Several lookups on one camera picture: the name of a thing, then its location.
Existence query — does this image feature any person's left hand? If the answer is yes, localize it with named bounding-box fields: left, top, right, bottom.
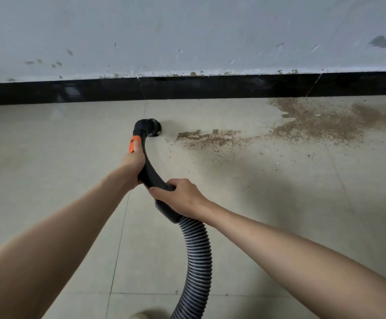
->
left=118, top=142, right=147, bottom=191

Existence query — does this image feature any person's right hand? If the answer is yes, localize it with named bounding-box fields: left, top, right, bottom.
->
left=148, top=178, right=213, bottom=223

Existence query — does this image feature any black ribbed vacuum hose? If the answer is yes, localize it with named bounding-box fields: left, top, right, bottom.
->
left=128, top=118, right=213, bottom=319

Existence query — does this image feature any brown dirt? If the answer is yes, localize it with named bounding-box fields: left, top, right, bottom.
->
left=166, top=97, right=386, bottom=163

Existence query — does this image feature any person's right forearm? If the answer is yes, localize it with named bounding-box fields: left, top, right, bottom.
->
left=203, top=202, right=386, bottom=319

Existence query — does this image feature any person's left forearm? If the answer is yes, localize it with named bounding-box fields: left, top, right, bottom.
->
left=0, top=169, right=135, bottom=319

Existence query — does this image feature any person's left shoe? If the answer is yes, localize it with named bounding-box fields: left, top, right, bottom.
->
left=128, top=310, right=162, bottom=319

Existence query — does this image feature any black baseboard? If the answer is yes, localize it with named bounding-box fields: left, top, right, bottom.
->
left=0, top=71, right=386, bottom=106

